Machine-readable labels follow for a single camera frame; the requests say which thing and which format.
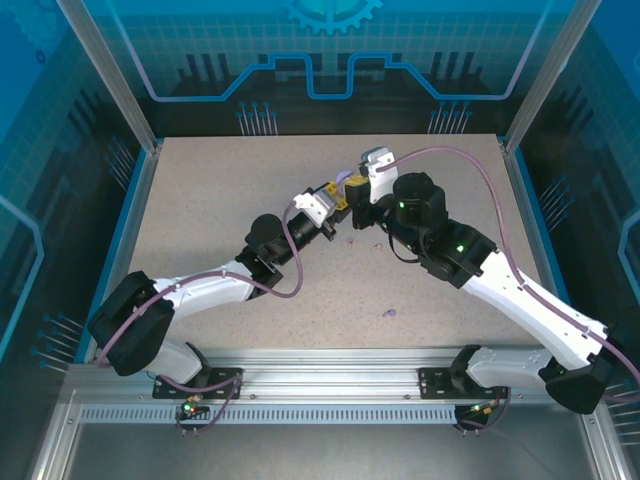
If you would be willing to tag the purple earbud charging case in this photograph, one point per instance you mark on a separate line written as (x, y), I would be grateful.
(342, 179)

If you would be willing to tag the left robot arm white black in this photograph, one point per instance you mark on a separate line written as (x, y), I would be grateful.
(210, 290)

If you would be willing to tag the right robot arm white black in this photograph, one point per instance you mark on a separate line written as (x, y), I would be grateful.
(525, 320)

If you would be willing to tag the connector with status light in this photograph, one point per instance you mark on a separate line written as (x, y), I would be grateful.
(481, 410)
(191, 407)

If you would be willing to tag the metal base tray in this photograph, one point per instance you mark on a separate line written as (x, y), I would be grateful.
(325, 450)

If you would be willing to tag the aluminium side rail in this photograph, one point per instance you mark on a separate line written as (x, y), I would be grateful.
(529, 200)
(136, 200)

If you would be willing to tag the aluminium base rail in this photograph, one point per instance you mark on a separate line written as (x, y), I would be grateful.
(325, 375)

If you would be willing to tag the aluminium frame post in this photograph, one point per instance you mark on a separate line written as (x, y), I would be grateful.
(548, 75)
(113, 75)

